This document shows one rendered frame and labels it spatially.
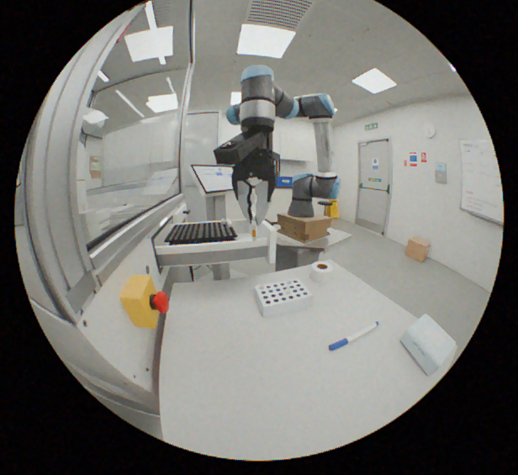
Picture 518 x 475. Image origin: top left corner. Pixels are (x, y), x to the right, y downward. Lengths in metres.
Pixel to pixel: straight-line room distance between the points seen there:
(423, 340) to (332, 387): 0.20
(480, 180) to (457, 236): 0.99
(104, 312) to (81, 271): 0.06
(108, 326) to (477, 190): 3.33
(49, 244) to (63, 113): 0.13
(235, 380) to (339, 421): 0.19
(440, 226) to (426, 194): 0.61
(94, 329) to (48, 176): 0.17
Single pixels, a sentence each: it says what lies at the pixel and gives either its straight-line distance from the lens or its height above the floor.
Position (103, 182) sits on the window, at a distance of 0.30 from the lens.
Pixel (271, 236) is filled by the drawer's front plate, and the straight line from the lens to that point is 0.46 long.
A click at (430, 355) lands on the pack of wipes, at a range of 0.41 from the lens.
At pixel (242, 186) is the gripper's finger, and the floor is 1.05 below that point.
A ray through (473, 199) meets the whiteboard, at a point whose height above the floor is 1.14.
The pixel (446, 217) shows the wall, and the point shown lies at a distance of 3.22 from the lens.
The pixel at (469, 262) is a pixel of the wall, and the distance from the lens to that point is 3.26.
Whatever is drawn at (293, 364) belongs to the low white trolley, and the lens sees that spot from 0.34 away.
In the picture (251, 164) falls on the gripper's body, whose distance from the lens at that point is 0.32.
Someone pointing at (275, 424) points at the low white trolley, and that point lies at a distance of 0.30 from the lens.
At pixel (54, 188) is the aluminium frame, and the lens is 0.20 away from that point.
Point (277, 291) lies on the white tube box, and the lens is 0.44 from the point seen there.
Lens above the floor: 1.06
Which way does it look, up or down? 13 degrees down
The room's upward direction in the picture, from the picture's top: straight up
